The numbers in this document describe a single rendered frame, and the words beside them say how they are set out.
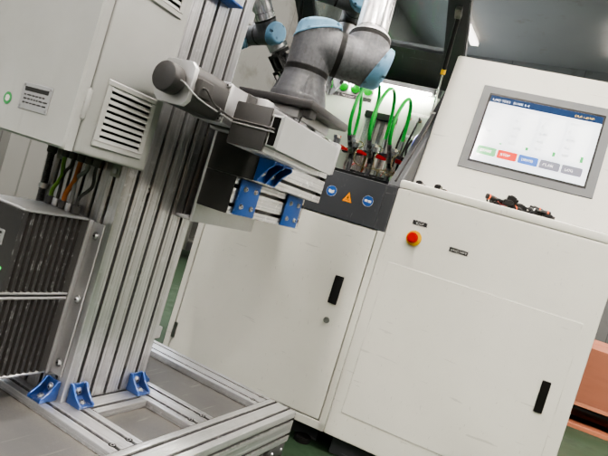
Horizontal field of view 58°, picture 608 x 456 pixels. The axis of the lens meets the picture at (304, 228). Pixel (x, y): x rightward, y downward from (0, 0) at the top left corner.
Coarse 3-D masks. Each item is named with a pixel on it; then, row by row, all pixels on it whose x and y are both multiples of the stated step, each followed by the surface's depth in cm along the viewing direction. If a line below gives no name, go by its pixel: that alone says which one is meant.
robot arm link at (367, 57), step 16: (368, 0) 146; (384, 0) 145; (368, 16) 145; (384, 16) 145; (352, 32) 144; (368, 32) 142; (384, 32) 143; (352, 48) 140; (368, 48) 141; (384, 48) 143; (352, 64) 141; (368, 64) 141; (384, 64) 141; (352, 80) 144; (368, 80) 143
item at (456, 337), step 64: (448, 128) 211; (512, 192) 197; (384, 256) 187; (448, 256) 180; (512, 256) 173; (576, 256) 167; (384, 320) 185; (448, 320) 178; (512, 320) 172; (576, 320) 166; (384, 384) 184; (448, 384) 177; (512, 384) 171; (576, 384) 165; (384, 448) 182; (448, 448) 176; (512, 448) 170
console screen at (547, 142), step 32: (512, 96) 208; (480, 128) 207; (512, 128) 204; (544, 128) 201; (576, 128) 198; (480, 160) 203; (512, 160) 200; (544, 160) 197; (576, 160) 195; (576, 192) 191
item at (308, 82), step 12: (288, 72) 140; (300, 72) 139; (312, 72) 139; (324, 72) 141; (276, 84) 144; (288, 84) 139; (300, 84) 138; (312, 84) 139; (324, 84) 143; (300, 96) 138; (312, 96) 139; (324, 96) 143; (324, 108) 143
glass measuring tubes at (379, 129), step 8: (368, 112) 244; (368, 120) 244; (376, 120) 243; (384, 120) 242; (376, 128) 245; (384, 128) 244; (360, 136) 247; (376, 136) 245; (384, 136) 244; (360, 144) 245; (376, 144) 242; (384, 152) 242; (376, 160) 244; (352, 168) 245
